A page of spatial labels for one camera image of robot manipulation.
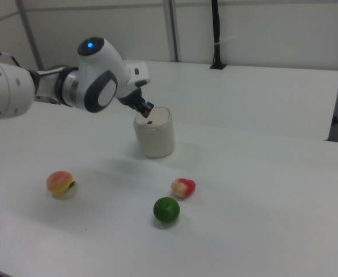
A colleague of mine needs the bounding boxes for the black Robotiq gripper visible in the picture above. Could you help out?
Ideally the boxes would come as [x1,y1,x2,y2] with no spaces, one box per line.
[118,87,155,119]

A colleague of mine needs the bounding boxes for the cream garbage bin lid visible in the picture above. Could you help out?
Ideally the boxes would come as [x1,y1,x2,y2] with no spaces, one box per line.
[134,106,171,127]

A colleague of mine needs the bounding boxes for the cream garbage bin body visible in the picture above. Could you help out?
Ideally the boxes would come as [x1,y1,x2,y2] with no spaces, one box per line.
[133,107,176,158]

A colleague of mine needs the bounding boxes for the toy strawberry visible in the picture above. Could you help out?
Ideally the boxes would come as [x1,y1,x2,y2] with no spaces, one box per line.
[170,178,196,199]

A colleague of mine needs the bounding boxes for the white adjoining table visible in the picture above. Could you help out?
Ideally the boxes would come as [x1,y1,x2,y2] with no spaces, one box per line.
[122,59,338,142]

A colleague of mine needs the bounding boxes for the green toy lime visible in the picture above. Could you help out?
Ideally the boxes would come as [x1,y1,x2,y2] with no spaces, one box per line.
[153,196,181,224]

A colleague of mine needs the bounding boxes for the toy peach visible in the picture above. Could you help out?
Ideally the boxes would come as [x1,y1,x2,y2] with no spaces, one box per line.
[46,170,76,200]

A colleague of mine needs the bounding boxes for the aluminium frame post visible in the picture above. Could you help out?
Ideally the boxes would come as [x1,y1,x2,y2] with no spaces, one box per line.
[162,0,181,63]
[14,0,46,72]

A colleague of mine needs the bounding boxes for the black camera pole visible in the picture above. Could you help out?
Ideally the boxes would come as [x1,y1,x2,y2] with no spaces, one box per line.
[209,0,228,70]

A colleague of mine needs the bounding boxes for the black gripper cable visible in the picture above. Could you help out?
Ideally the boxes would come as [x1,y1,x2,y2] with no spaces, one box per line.
[0,51,21,70]

